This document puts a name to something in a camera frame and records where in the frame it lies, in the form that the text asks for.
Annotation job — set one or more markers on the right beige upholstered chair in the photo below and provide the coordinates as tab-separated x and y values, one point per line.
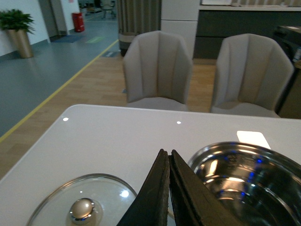
252	73

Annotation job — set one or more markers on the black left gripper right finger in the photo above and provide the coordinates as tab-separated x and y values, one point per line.
193	204

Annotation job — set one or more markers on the left beige upholstered chair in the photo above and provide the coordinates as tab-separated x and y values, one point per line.
158	69

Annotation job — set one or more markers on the glass pot lid gold knob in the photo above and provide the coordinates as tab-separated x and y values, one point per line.
90	200

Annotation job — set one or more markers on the red bin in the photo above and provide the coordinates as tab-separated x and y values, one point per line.
78	22

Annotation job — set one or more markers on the woven laundry basket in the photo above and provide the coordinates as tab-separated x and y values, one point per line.
125	40

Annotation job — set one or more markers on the beige upholstered chair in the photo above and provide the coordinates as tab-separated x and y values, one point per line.
252	73
158	69

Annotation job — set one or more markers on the grey-brown curtain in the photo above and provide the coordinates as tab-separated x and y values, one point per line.
138	16

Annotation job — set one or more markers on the grey office chair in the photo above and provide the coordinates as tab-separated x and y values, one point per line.
108	6

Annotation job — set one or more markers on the green potted plant gold planter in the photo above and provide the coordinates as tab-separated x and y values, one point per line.
17	25

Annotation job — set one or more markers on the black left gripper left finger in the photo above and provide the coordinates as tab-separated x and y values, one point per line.
150	207

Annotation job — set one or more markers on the dark grey kitchen counter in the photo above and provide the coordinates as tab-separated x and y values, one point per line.
214	25

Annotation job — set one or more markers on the beige steel cooking pot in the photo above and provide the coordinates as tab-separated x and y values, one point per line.
260	187

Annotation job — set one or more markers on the white cabinet column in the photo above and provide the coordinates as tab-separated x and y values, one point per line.
181	17

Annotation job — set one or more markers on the black washing machine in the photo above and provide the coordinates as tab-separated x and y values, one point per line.
289	39

